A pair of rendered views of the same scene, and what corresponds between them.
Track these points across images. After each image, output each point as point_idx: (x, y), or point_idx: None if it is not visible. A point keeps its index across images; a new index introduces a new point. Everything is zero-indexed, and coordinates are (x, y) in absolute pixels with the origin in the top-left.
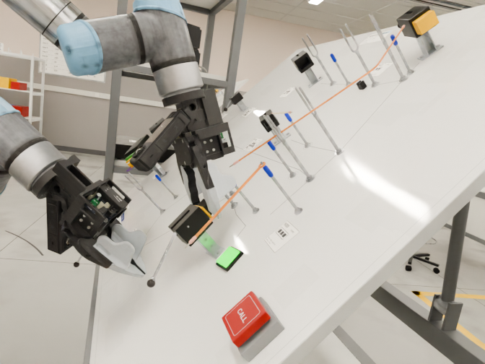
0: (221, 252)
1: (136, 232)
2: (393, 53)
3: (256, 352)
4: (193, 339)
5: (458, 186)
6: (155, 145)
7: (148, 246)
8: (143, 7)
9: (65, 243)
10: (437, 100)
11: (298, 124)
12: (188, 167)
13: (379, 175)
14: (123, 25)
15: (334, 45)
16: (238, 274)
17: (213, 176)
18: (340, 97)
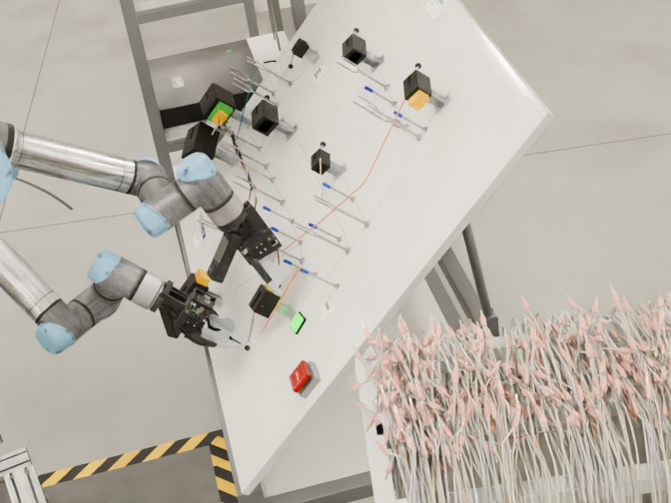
0: (294, 314)
1: (227, 318)
2: (430, 72)
3: (308, 393)
4: (281, 385)
5: (398, 293)
6: (222, 265)
7: (240, 290)
8: (185, 181)
9: (179, 330)
10: (420, 193)
11: (353, 153)
12: None
13: (377, 266)
14: (177, 202)
15: None
16: (303, 337)
17: (270, 270)
18: (385, 126)
